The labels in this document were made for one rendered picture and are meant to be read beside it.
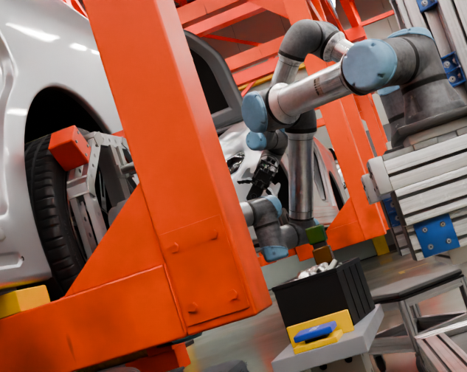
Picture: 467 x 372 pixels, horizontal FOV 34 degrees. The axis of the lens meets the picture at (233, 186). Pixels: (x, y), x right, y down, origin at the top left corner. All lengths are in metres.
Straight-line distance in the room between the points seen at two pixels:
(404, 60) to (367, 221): 3.94
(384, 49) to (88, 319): 0.91
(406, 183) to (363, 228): 3.88
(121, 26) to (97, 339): 0.68
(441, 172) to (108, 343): 0.87
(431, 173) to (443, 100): 0.18
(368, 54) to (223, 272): 0.62
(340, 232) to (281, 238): 3.53
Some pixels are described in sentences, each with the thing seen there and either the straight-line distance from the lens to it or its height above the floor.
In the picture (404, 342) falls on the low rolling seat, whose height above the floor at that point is 0.14.
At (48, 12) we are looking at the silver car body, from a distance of 2.54.
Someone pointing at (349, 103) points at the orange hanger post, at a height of 1.84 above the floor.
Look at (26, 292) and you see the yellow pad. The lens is 1.82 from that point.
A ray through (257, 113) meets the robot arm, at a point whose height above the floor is 1.01.
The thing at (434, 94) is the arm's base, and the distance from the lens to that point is 1.90.
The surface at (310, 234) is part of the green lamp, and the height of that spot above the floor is 0.64.
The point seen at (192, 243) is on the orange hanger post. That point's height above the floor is 0.70.
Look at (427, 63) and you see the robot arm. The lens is 1.92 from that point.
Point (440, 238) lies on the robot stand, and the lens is 1.91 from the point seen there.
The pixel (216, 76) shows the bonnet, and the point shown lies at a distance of 5.61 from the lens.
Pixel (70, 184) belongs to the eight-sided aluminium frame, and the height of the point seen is 0.97.
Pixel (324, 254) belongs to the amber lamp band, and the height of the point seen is 0.59.
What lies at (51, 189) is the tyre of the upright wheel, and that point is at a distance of 2.05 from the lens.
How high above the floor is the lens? 0.62
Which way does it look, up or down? 6 degrees up
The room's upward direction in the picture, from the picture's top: 18 degrees counter-clockwise
